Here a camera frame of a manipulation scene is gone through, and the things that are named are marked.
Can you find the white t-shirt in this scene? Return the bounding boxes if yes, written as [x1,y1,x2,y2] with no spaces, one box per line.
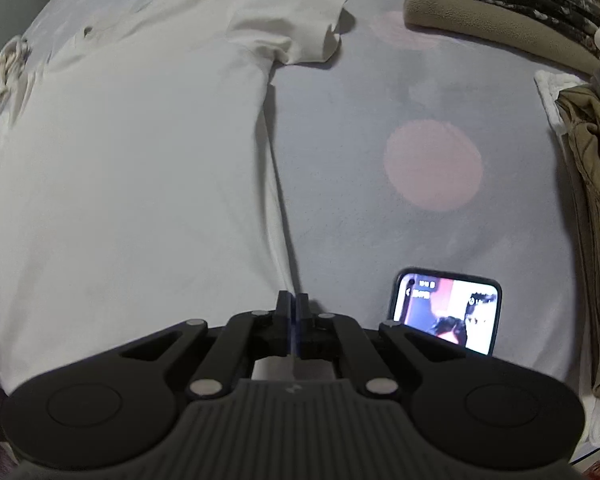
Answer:
[0,0,351,393]

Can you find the white towel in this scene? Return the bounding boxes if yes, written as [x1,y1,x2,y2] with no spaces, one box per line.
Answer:
[534,70,600,447]

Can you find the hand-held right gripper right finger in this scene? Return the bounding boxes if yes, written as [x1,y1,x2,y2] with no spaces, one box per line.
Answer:
[295,293,467,400]

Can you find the khaki folded clothes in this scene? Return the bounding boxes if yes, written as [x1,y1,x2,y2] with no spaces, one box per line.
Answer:
[555,85,600,401]

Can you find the black smartphone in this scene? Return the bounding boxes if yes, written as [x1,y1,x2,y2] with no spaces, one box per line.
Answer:
[386,267,503,357]

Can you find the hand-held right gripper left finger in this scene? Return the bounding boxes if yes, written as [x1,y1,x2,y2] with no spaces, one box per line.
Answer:
[120,290,295,400]

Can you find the grey bedsheet with pink dots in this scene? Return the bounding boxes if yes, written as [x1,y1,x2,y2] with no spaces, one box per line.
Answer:
[20,0,597,397]

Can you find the cream crumpled cloth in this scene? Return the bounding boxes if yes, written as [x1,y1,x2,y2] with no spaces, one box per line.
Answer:
[0,35,32,98]

